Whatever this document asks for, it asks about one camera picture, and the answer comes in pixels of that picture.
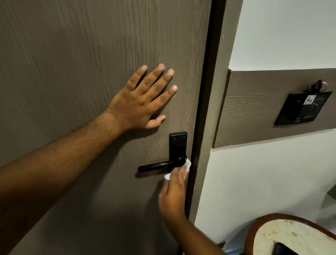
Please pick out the person's right hand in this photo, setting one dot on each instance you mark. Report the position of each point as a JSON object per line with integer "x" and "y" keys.
{"x": 173, "y": 197}

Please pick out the person's left hand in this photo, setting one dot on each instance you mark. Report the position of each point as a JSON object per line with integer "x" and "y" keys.
{"x": 134, "y": 105}

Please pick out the white wet wipe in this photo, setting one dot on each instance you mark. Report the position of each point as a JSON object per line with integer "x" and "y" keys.
{"x": 188, "y": 164}

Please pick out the person's left forearm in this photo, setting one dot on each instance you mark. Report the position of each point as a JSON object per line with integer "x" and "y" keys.
{"x": 57, "y": 170}

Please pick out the person's right forearm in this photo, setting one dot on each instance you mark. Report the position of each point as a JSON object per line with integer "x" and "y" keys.
{"x": 194, "y": 239}

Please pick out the brown wooden door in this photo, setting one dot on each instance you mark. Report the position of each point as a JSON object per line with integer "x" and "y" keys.
{"x": 78, "y": 39}

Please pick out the black rectangular tray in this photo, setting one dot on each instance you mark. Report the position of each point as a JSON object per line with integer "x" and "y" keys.
{"x": 284, "y": 249}

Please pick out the round marble table wooden rim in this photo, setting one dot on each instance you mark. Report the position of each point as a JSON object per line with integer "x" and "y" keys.
{"x": 302, "y": 231}

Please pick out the black key tag white sticker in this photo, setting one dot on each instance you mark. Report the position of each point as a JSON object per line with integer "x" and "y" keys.
{"x": 309, "y": 100}

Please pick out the small black wall fixture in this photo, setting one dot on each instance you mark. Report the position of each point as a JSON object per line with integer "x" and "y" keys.
{"x": 221, "y": 244}

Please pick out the brown wooden wall panel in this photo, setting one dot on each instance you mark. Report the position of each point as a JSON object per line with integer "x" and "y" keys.
{"x": 257, "y": 110}

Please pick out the black key card switch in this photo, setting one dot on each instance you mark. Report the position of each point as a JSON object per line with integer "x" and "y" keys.
{"x": 288, "y": 115}

